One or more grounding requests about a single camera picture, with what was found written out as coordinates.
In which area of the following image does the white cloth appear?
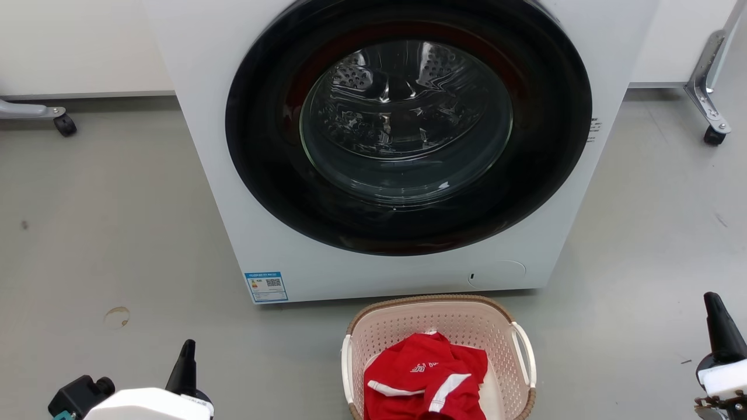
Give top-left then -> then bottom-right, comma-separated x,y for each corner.
479,366 -> 506,420

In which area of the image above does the white front-load washing machine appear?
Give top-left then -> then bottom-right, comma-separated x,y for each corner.
143,0 -> 663,305

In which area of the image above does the white oval filter cover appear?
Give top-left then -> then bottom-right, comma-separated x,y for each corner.
467,260 -> 527,289

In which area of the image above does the red garment with white stripes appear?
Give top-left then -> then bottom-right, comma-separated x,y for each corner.
363,331 -> 488,420

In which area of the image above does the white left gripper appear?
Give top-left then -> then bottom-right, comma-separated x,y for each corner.
83,339 -> 215,420

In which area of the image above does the black round washer door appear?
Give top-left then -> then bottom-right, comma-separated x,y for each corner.
225,0 -> 593,257

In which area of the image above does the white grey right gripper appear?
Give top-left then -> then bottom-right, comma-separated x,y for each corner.
694,292 -> 747,420

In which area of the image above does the blue energy label sticker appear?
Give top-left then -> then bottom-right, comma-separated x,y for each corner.
245,271 -> 289,303

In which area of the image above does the beige perforated plastic laundry basket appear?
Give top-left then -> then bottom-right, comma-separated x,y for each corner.
341,295 -> 537,420

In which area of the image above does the grey metal frame leg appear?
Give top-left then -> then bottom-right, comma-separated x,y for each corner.
0,98 -> 66,120
684,0 -> 747,134

